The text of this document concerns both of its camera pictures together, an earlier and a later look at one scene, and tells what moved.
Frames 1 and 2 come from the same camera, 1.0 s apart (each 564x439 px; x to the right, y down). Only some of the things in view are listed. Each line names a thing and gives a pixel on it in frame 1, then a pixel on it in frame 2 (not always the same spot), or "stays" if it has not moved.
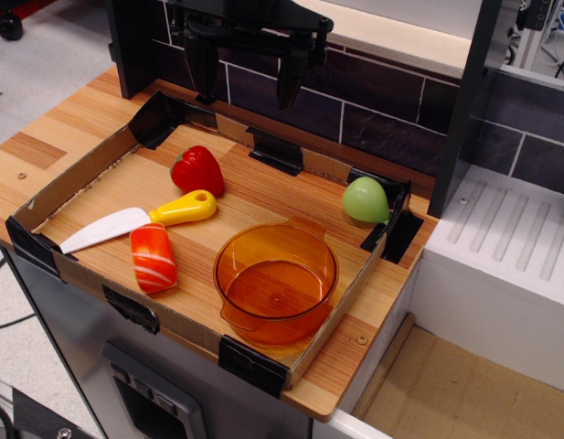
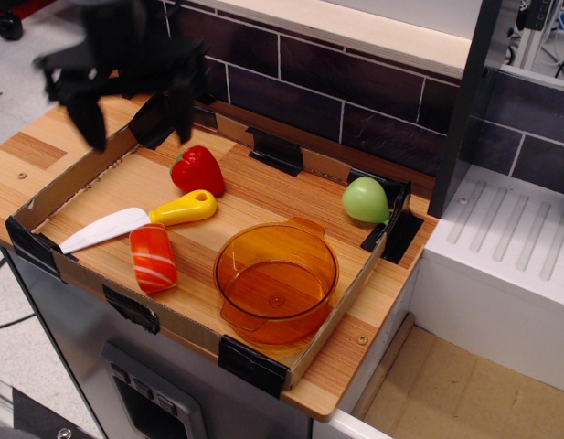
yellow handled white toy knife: (191, 205) stays
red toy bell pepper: (197, 168) stays
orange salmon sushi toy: (154, 259) stays
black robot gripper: (282, 24) → (132, 62)
